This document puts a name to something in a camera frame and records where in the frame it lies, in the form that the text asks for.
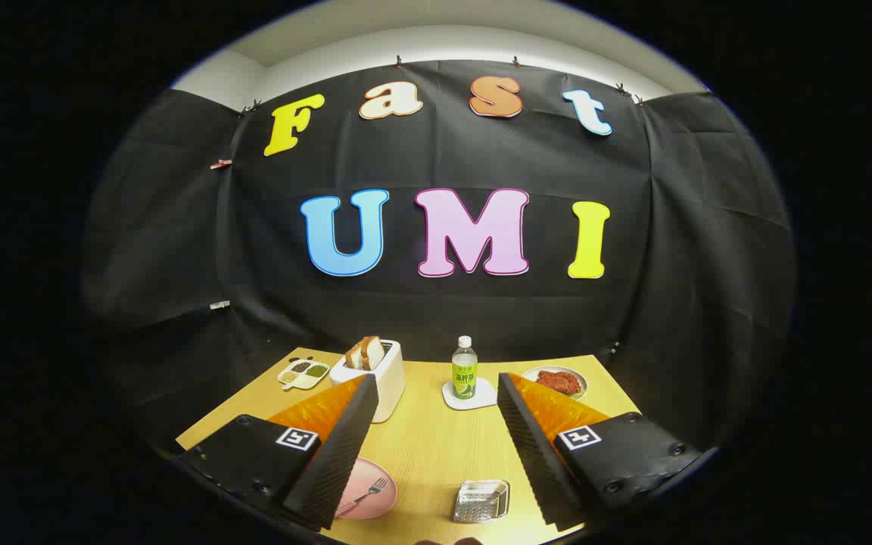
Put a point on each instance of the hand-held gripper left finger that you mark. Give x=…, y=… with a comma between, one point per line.
x=337, y=454

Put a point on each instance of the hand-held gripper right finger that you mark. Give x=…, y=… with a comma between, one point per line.
x=534, y=454

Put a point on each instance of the pink round plate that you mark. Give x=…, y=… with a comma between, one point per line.
x=379, y=499

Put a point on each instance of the perforated metal cutlery basket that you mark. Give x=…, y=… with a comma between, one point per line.
x=480, y=501

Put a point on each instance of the brown meat strips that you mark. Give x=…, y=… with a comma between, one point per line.
x=557, y=381

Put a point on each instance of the white coaster tray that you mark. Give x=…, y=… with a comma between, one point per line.
x=481, y=397

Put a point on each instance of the white toaster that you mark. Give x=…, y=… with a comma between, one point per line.
x=390, y=386

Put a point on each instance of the white food plate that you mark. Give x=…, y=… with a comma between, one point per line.
x=572, y=375

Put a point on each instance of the white divided condiment dish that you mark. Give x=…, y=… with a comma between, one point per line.
x=304, y=372

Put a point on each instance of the toast bread slice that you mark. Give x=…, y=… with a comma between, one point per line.
x=353, y=356
x=373, y=353

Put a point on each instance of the green label drink bottle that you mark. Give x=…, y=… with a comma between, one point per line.
x=464, y=375

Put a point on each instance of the black backdrop cloth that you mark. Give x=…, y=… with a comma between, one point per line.
x=436, y=318

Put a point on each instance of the red cloth clip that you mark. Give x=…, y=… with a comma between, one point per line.
x=220, y=163

